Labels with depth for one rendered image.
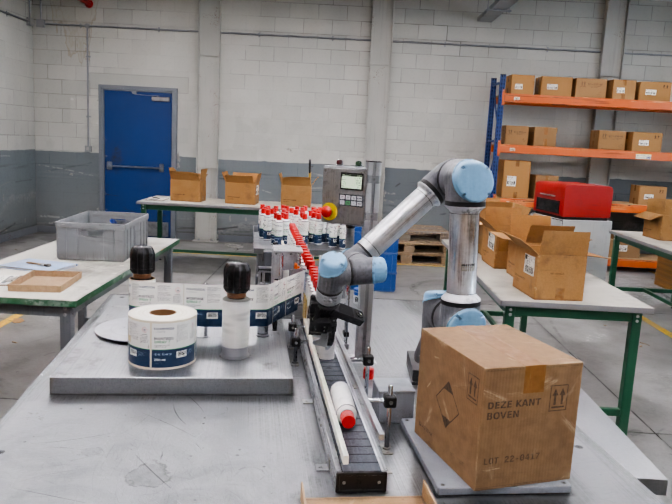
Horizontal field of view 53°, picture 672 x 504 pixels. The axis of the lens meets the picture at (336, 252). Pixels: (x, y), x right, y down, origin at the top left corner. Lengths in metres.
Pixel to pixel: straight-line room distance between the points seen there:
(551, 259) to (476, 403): 2.31
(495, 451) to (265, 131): 8.62
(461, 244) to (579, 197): 5.66
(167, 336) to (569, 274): 2.37
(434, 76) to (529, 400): 8.60
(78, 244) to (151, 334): 2.17
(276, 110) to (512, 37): 3.45
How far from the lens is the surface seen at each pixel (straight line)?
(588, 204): 7.64
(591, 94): 9.63
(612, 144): 9.71
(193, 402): 1.94
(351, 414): 1.64
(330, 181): 2.24
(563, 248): 3.72
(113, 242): 4.07
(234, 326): 2.08
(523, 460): 1.55
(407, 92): 9.85
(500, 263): 4.55
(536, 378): 1.49
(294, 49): 9.89
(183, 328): 2.02
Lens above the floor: 1.56
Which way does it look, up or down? 9 degrees down
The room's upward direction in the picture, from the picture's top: 3 degrees clockwise
